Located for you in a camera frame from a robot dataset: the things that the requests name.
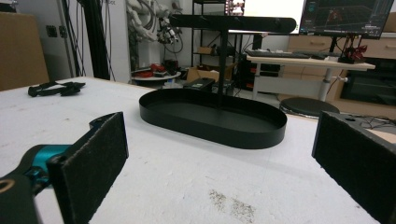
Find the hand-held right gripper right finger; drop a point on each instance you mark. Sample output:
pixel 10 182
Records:
pixel 348 155

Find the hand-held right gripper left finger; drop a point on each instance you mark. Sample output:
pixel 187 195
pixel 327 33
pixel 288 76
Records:
pixel 90 165

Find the black round stool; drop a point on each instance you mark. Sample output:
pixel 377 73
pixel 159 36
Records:
pixel 308 106

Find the black glass-front cabinet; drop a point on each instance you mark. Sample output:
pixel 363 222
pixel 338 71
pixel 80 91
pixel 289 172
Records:
pixel 370 82

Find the light wooden desk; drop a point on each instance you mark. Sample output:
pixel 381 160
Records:
pixel 311 63

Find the red and black gadget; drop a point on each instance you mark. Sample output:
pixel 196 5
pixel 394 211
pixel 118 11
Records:
pixel 353 54

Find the round white table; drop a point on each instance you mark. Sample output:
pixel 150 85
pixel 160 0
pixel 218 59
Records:
pixel 155 76

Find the wooden drawer cabinet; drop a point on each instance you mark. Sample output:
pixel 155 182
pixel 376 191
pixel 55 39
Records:
pixel 378 46

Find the black keyboard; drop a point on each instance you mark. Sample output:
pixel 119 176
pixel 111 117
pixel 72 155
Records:
pixel 275 54

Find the black oval tray stand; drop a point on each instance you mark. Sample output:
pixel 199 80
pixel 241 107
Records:
pixel 214 121

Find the brown cardboard board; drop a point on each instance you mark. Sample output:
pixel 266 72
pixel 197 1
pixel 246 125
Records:
pixel 20 53

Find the black flat device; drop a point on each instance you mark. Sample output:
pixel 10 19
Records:
pixel 199 84

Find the dark-screen computer monitor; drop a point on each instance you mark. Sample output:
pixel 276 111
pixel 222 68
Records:
pixel 345 17

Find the cardboard box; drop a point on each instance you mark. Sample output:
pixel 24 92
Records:
pixel 202 74

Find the black shelf rack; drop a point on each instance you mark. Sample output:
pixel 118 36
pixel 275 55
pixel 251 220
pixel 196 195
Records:
pixel 202 46

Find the white-screen computer monitor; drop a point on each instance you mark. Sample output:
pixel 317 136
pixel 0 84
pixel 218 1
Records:
pixel 274 7

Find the black metal post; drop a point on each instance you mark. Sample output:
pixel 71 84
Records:
pixel 95 37

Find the black wall sockets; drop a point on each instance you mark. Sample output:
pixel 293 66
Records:
pixel 56 31

